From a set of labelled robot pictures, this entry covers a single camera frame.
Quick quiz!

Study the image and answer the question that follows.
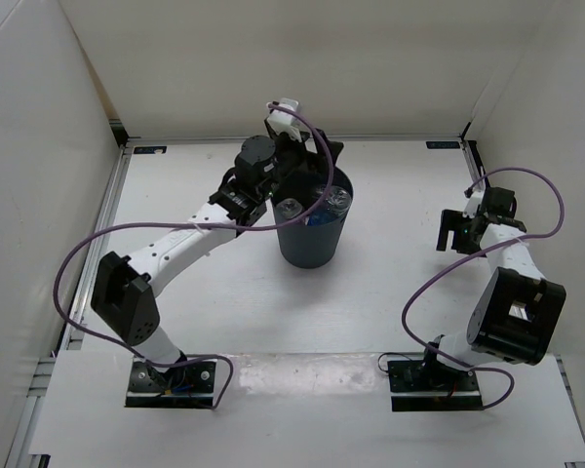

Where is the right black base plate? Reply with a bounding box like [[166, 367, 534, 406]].
[[377, 353, 483, 412]]

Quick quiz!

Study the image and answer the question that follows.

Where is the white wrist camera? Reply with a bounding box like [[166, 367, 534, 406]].
[[463, 190, 485, 218], [266, 97, 302, 142]]

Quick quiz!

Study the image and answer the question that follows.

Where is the clear unlabelled plastic bottle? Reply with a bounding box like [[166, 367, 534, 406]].
[[322, 185, 352, 216]]

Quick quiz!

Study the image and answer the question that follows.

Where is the right blue corner sticker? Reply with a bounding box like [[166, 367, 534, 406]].
[[425, 140, 461, 150]]

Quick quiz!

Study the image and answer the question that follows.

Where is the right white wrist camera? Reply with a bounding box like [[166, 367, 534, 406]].
[[463, 190, 485, 218]]

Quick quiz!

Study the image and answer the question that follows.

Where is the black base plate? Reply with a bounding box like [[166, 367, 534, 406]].
[[377, 353, 483, 412], [124, 359, 217, 410]]

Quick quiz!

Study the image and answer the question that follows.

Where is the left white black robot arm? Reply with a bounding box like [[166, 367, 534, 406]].
[[91, 116, 344, 390]]

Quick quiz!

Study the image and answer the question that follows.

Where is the left aluminium frame rail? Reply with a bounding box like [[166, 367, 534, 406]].
[[5, 118, 129, 467]]

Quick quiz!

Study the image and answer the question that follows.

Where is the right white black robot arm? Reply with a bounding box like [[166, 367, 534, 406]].
[[430, 187, 566, 367]]

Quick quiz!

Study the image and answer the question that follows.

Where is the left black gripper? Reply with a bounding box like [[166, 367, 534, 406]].
[[258, 129, 341, 200]]

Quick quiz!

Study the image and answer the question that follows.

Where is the blue corner sticker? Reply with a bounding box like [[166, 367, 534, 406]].
[[133, 145, 167, 155], [425, 140, 461, 150]]

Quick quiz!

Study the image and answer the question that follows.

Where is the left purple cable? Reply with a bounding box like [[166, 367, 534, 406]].
[[52, 100, 335, 410]]

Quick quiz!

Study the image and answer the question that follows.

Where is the dark grey plastic bin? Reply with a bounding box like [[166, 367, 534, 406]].
[[271, 168, 354, 269]]

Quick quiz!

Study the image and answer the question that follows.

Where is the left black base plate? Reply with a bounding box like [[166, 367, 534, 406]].
[[124, 359, 217, 410]]

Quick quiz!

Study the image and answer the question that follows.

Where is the left blue corner sticker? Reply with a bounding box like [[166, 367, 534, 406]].
[[133, 145, 167, 155]]

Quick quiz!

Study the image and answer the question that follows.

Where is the clear bottle blue label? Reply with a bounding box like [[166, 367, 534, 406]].
[[305, 184, 337, 226]]

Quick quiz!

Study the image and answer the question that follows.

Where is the clear bottle white orange label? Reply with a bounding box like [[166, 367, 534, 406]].
[[276, 198, 304, 220]]

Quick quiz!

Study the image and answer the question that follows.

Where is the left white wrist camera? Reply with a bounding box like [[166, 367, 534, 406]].
[[266, 97, 302, 142]]

